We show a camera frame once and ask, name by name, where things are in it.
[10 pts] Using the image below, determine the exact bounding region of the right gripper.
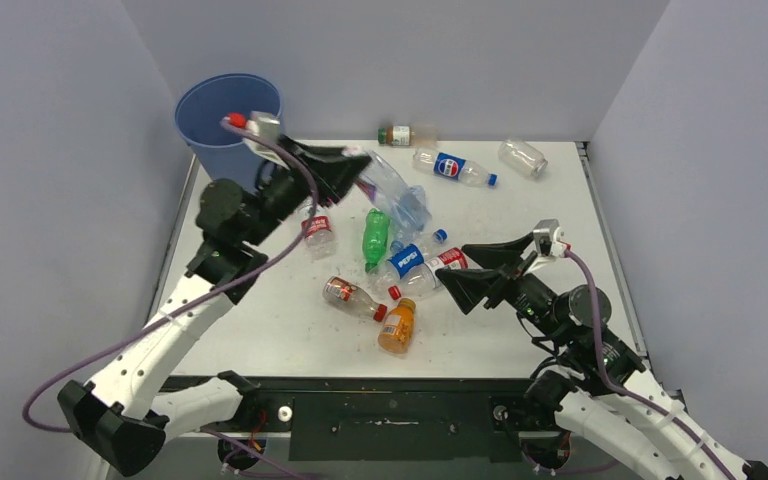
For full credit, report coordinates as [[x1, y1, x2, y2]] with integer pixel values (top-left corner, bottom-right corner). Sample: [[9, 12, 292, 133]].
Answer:
[[433, 231, 570, 344]]

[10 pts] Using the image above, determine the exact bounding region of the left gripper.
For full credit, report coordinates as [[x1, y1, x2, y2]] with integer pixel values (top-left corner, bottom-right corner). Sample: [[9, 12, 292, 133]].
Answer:
[[241, 135, 369, 247]]

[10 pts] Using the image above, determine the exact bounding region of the large crushed clear bottle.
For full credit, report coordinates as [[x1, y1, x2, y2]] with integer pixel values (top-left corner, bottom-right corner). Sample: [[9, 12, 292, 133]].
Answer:
[[355, 146, 409, 220]]

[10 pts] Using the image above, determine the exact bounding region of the Pepsi English label bottle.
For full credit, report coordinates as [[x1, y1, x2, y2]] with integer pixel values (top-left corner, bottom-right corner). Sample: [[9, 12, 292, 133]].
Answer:
[[371, 229, 448, 290]]

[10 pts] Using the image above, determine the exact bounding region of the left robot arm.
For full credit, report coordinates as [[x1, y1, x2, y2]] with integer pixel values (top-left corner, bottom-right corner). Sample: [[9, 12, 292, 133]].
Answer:
[[57, 136, 373, 477]]

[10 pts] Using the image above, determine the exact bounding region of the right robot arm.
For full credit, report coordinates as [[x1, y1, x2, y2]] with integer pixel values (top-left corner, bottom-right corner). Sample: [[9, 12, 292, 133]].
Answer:
[[435, 231, 768, 479]]

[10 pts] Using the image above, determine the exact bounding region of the blue plastic bin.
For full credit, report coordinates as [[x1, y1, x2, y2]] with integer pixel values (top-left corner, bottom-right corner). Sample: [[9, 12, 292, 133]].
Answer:
[[174, 73, 283, 191]]

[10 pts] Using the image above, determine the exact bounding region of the red label water bottle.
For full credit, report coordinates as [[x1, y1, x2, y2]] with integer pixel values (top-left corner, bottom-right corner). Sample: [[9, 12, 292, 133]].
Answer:
[[297, 198, 337, 259]]

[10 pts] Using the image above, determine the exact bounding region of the green plastic bottle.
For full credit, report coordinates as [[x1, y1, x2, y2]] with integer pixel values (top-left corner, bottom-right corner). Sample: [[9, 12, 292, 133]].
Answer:
[[362, 208, 390, 272]]

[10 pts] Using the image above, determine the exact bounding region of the green cap brown bottle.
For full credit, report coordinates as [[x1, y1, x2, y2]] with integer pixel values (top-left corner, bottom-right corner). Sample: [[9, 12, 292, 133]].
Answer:
[[377, 124, 438, 148]]

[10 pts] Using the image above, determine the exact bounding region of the blue label crushed bottle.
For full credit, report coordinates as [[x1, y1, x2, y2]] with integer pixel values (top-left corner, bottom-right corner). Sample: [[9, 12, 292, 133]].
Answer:
[[390, 185, 431, 253]]

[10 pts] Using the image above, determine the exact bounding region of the Pepsi logo bottle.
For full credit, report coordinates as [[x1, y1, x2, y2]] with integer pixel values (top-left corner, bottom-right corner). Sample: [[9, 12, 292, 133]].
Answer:
[[412, 148, 498, 188]]

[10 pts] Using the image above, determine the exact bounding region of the clear plastic jar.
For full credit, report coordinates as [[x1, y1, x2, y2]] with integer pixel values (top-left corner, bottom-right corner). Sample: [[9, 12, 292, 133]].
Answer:
[[498, 138, 548, 179]]

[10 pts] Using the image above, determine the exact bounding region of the red cap tea bottle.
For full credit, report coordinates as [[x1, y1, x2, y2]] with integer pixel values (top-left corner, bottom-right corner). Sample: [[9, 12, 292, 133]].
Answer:
[[322, 276, 388, 322]]

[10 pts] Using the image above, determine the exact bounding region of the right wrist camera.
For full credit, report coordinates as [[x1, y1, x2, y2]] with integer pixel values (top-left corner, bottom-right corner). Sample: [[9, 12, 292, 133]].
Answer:
[[532, 219, 568, 258]]

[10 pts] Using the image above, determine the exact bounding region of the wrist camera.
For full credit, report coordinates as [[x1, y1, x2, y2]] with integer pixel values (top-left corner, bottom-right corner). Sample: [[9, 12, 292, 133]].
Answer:
[[244, 111, 282, 164], [532, 219, 568, 258]]

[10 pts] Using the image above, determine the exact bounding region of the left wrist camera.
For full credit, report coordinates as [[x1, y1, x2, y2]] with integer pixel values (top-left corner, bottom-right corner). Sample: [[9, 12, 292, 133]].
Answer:
[[244, 111, 282, 164]]

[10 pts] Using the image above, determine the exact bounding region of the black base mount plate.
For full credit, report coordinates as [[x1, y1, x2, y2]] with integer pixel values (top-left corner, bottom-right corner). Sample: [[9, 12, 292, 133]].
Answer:
[[142, 376, 591, 463]]

